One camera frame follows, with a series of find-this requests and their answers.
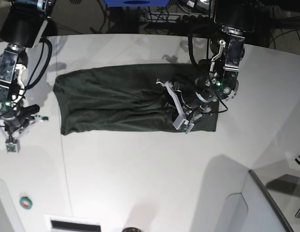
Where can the black white label plate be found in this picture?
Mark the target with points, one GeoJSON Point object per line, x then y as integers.
{"type": "Point", "coordinates": [71, 224]}

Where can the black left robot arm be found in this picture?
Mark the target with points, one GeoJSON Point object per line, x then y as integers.
{"type": "Point", "coordinates": [228, 20]}

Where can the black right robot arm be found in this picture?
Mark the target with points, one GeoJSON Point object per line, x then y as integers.
{"type": "Point", "coordinates": [22, 29]}

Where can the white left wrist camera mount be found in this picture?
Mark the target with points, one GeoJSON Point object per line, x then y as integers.
{"type": "Point", "coordinates": [180, 123]}

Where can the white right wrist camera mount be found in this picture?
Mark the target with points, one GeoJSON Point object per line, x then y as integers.
{"type": "Point", "coordinates": [19, 135]}

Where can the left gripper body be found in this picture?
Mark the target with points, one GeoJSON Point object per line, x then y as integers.
{"type": "Point", "coordinates": [193, 99]}

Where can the dark green t-shirt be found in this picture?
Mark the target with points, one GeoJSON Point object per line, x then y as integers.
{"type": "Point", "coordinates": [119, 98]}

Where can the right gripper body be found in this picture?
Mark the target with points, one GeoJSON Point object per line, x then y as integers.
{"type": "Point", "coordinates": [16, 120]}

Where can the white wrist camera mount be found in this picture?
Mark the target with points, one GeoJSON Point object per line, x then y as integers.
{"type": "Point", "coordinates": [180, 123]}
{"type": "Point", "coordinates": [19, 135]}

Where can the black round knob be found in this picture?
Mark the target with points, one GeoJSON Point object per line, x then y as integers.
{"type": "Point", "coordinates": [131, 229]}

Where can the grey power strip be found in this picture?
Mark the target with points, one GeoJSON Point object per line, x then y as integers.
{"type": "Point", "coordinates": [165, 17]}

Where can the blue plastic bin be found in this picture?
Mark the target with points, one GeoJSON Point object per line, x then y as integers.
{"type": "Point", "coordinates": [136, 3]}

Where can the green red round button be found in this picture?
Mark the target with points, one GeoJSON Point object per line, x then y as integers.
{"type": "Point", "coordinates": [25, 203]}

